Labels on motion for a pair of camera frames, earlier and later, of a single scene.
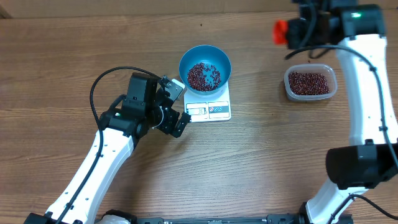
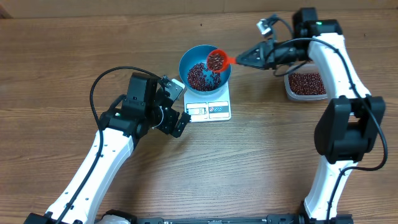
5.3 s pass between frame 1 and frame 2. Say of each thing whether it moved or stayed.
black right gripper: moved
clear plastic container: stayed
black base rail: stayed
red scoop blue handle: moved
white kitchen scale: stayed
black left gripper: stayed
